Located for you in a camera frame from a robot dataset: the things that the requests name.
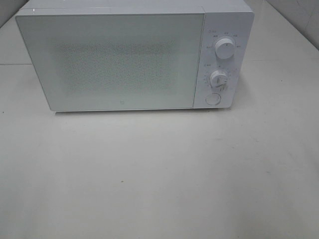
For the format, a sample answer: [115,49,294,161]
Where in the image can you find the round white door button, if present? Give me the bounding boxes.
[205,93,221,106]

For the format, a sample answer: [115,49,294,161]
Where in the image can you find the white timer knob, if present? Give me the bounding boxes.
[209,70,228,88]

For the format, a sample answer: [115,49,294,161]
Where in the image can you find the white microwave door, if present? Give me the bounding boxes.
[16,14,204,112]

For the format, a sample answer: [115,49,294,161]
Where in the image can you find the upper white power knob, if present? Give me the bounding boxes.
[214,37,236,60]

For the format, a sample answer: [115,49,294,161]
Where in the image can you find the white microwave oven body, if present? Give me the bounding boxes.
[15,0,255,111]

